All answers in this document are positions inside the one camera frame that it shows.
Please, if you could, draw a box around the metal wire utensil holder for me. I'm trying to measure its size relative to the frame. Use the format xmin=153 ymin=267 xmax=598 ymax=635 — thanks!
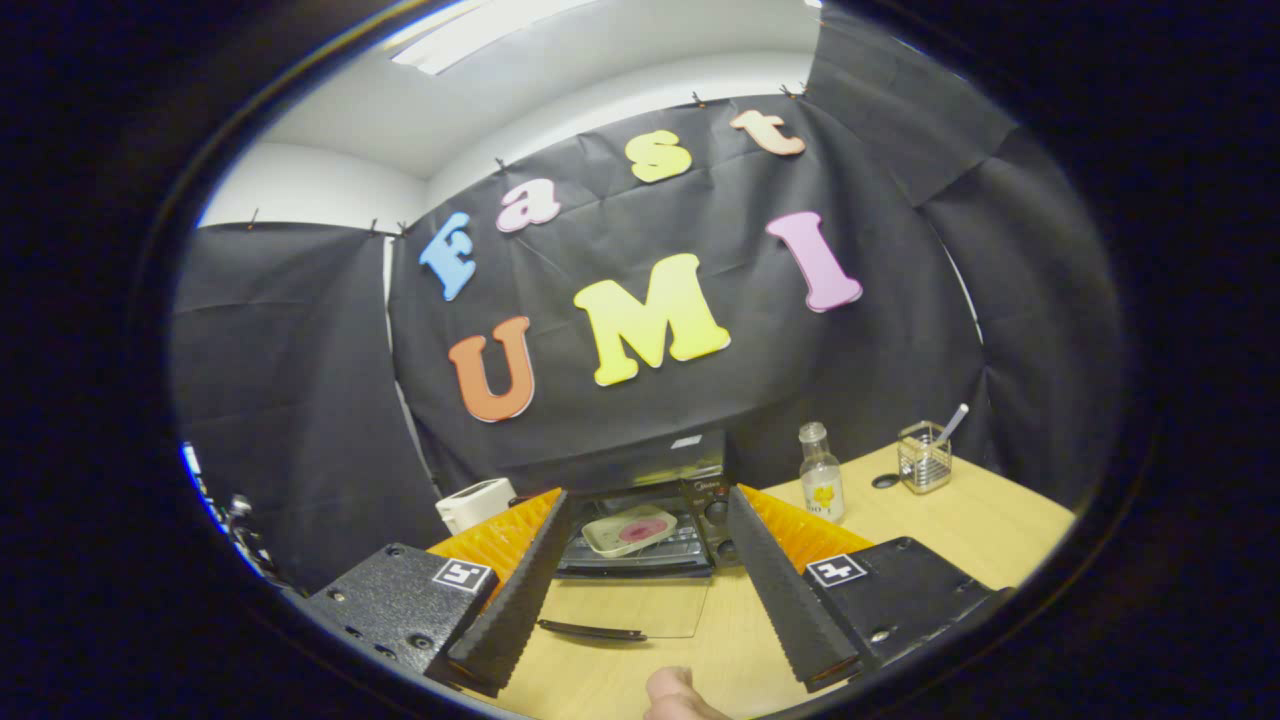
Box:
xmin=897 ymin=421 xmax=953 ymax=495

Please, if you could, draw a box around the black backdrop cloth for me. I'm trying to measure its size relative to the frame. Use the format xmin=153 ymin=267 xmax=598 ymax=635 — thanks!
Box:
xmin=170 ymin=0 xmax=1126 ymax=591

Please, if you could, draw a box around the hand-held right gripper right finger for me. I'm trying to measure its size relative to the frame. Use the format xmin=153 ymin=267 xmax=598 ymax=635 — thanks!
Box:
xmin=727 ymin=485 xmax=1001 ymax=693

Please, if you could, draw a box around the white rectangular plate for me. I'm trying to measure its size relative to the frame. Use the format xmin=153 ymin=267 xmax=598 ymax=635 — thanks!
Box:
xmin=581 ymin=504 xmax=679 ymax=559

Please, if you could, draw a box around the black electric oven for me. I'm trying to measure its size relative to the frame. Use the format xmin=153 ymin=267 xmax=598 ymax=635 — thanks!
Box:
xmin=508 ymin=430 xmax=746 ymax=643

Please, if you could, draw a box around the white toaster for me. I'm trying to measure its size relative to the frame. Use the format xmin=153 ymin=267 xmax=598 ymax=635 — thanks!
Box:
xmin=436 ymin=478 xmax=518 ymax=536

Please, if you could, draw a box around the large ceiling light panel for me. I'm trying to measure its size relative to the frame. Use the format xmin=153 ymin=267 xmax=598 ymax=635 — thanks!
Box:
xmin=385 ymin=0 xmax=601 ymax=76

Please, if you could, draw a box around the metal oven rack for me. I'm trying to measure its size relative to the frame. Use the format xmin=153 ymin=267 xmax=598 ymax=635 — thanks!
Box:
xmin=560 ymin=520 xmax=713 ymax=576

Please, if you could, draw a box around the clear glass bottle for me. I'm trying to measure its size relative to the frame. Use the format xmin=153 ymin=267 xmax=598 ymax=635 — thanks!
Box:
xmin=798 ymin=422 xmax=846 ymax=525

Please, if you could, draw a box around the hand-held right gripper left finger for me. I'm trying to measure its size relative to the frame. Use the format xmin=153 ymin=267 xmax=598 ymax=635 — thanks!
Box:
xmin=300 ymin=488 xmax=573 ymax=698

